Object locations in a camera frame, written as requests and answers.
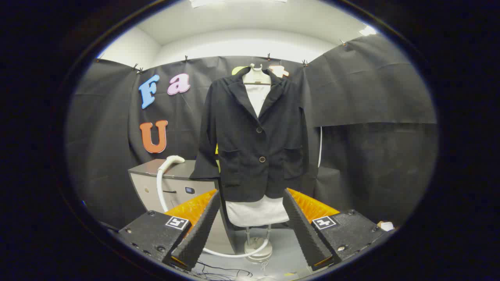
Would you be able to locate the white shirt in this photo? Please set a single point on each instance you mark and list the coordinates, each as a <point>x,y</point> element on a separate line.
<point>256,212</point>

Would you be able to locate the black backdrop cloth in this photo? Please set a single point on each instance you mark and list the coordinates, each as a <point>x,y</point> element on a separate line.
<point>371,97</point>

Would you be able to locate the white garment steamer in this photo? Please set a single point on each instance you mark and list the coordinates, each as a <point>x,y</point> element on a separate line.
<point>172,160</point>

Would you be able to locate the grey cabinet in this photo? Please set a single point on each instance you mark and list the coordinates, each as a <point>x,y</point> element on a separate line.
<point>179,195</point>

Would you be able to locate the white plastic hanger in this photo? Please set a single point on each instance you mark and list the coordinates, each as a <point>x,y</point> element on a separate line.
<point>256,78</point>

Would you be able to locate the black blazer jacket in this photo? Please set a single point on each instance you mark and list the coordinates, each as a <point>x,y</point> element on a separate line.
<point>250,156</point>

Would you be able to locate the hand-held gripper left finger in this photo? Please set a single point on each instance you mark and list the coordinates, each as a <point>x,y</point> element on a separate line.
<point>199,234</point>

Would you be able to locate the ceiling light panel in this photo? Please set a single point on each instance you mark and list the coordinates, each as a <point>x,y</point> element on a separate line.
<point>367,30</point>
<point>207,2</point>

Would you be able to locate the round white stand base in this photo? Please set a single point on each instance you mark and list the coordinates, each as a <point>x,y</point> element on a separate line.
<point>258,242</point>

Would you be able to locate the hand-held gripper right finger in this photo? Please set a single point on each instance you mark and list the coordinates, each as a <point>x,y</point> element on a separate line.
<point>304,234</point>

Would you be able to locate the small cardboard box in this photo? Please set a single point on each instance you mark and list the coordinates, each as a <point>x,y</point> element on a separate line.
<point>386,226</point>

